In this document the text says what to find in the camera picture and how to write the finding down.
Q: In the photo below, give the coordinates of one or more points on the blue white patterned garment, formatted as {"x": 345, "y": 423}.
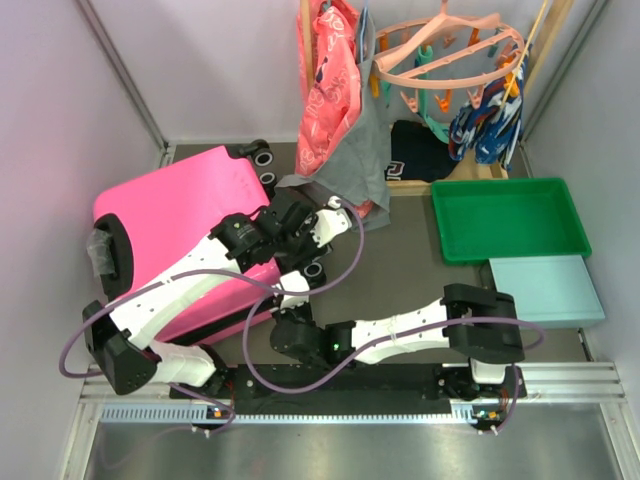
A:
{"x": 493, "y": 129}

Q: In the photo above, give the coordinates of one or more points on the teal round clothes hanger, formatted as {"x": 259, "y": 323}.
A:
{"x": 425, "y": 95}

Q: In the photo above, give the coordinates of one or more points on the dark navy folded garment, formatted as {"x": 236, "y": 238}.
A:
{"x": 417, "y": 154}

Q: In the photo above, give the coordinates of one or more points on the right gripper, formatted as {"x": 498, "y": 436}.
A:
{"x": 281, "y": 313}

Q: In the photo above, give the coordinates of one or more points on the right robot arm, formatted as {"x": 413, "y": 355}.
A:
{"x": 474, "y": 322}

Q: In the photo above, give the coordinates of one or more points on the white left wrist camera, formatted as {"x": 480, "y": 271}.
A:
{"x": 332, "y": 221}

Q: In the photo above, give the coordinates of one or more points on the light blue plastic tray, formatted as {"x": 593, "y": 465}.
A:
{"x": 551, "y": 291}

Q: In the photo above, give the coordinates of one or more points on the grey hanging garment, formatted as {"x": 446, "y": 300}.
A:
{"x": 377, "y": 133}

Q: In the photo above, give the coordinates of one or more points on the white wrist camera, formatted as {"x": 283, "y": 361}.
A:
{"x": 332, "y": 221}
{"x": 293, "y": 282}

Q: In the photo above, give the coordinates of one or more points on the coral patterned jacket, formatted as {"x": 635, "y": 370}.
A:
{"x": 331, "y": 145}

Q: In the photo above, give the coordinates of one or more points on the pink hard-shell suitcase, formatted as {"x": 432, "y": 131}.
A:
{"x": 154, "y": 220}

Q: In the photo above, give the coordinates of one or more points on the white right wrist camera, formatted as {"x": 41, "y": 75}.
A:
{"x": 293, "y": 282}

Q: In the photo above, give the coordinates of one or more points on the green plastic tray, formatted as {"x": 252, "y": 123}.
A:
{"x": 479, "y": 220}

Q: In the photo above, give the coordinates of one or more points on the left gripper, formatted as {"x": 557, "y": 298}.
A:
{"x": 311, "y": 250}

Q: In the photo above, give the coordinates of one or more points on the pink round clothes hanger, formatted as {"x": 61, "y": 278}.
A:
{"x": 449, "y": 52}

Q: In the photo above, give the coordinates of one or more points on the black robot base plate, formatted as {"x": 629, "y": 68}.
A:
{"x": 382, "y": 389}

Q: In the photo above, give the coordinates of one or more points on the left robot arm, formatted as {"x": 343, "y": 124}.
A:
{"x": 268, "y": 249}

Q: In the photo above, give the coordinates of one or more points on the aluminium rail frame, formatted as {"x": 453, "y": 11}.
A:
{"x": 546, "y": 421}

